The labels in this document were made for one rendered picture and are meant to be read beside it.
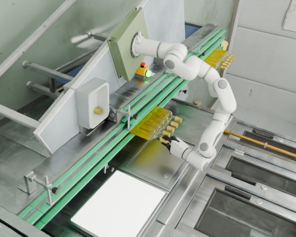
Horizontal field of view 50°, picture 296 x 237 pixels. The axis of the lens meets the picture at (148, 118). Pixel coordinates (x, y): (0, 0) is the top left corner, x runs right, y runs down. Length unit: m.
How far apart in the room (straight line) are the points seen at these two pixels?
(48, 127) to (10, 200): 0.37
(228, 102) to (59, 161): 0.91
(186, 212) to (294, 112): 6.74
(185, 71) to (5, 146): 1.19
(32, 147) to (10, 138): 0.18
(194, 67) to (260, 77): 6.32
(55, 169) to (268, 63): 6.73
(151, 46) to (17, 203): 1.07
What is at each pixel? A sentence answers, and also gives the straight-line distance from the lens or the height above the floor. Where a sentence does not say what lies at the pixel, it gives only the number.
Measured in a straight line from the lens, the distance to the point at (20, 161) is 2.01.
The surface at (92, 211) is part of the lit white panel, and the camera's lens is 1.65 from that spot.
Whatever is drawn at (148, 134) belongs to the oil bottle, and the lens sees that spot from 1.86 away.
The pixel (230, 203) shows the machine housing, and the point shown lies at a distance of 1.83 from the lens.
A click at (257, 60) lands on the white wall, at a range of 7.88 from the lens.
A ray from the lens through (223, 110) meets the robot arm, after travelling 1.73.
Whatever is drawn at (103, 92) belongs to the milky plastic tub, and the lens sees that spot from 1.77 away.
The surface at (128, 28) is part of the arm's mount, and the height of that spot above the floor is 0.81.
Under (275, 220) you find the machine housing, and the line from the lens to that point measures 1.85.
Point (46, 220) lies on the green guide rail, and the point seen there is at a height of 0.96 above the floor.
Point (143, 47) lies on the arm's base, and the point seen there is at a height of 0.89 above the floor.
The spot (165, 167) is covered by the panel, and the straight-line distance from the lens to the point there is 1.88.
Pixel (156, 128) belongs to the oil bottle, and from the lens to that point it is 1.90.
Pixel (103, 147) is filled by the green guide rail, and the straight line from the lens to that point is 1.73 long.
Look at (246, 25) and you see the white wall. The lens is 7.70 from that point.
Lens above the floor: 1.71
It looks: 22 degrees down
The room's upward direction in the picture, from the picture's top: 110 degrees clockwise
